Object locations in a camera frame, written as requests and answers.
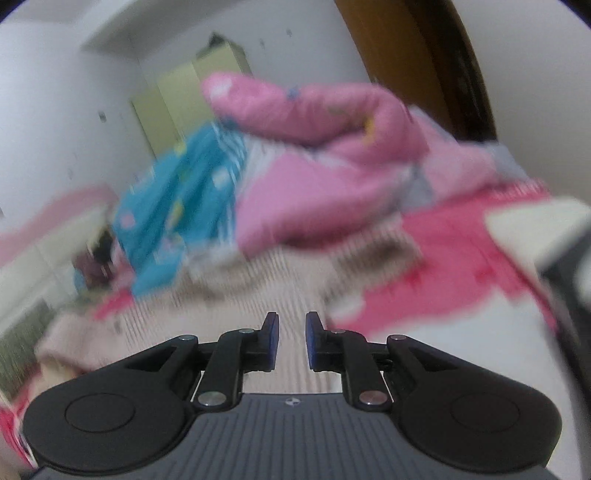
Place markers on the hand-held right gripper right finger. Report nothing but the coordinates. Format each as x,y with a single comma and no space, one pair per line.
313,344

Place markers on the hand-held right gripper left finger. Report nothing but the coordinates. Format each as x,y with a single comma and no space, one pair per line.
272,341

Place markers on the beige white houndstooth coat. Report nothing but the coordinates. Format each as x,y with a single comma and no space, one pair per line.
286,286

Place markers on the blue and pink quilt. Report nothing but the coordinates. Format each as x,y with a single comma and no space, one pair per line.
323,194

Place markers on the pink floral blanket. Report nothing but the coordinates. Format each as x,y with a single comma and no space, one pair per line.
452,258

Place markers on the white garment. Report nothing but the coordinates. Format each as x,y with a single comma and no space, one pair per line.
531,230

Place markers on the pink white padded headboard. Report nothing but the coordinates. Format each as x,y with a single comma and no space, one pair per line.
37,258

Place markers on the dark object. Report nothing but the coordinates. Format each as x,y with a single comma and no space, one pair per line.
572,314

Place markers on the pale yellow wardrobe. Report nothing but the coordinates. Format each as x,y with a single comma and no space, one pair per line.
184,92

